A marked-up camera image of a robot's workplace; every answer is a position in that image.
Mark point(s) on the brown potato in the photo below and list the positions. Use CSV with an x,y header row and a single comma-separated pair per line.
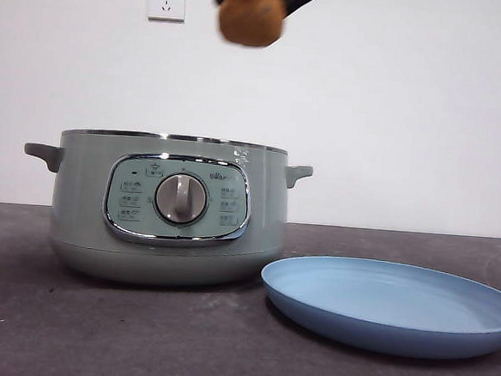
x,y
251,16

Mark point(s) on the pale green electric steamer pot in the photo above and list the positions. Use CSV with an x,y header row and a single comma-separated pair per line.
x,y
85,211

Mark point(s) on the blue round plate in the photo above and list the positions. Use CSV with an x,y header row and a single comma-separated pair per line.
x,y
380,300

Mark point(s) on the white wall socket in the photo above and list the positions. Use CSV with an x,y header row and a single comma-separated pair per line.
x,y
167,1

